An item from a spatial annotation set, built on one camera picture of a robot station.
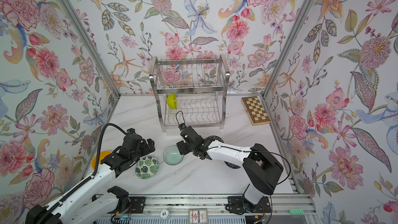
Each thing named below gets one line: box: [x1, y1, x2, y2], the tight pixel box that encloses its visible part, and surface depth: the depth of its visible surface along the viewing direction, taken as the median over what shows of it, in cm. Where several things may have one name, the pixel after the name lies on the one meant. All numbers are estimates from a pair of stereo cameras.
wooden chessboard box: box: [240, 95, 271, 126], surface depth 109 cm
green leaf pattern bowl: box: [135, 156, 160, 180], surface depth 86 cm
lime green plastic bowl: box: [166, 93, 178, 110], surface depth 106 cm
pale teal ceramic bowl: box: [162, 145, 184, 166], surface depth 89 cm
